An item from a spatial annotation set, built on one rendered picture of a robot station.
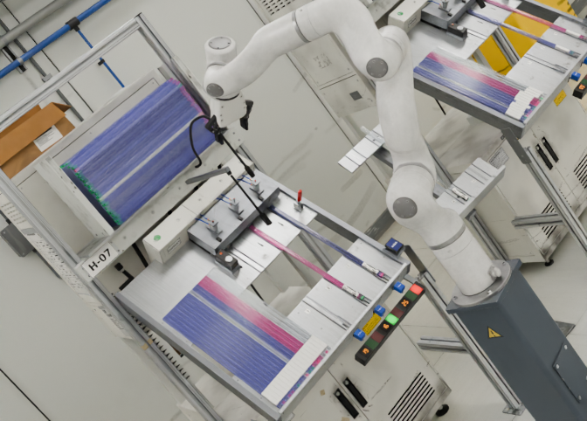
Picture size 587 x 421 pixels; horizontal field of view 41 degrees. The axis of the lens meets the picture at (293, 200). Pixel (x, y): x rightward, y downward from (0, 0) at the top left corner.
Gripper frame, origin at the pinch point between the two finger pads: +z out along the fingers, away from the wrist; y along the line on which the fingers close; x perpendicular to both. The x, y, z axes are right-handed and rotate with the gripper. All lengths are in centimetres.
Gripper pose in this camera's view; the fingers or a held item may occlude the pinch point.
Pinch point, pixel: (231, 133)
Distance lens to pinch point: 233.8
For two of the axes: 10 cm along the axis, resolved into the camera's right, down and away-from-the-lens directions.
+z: 0.5, 6.9, 7.2
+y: -7.6, 4.9, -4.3
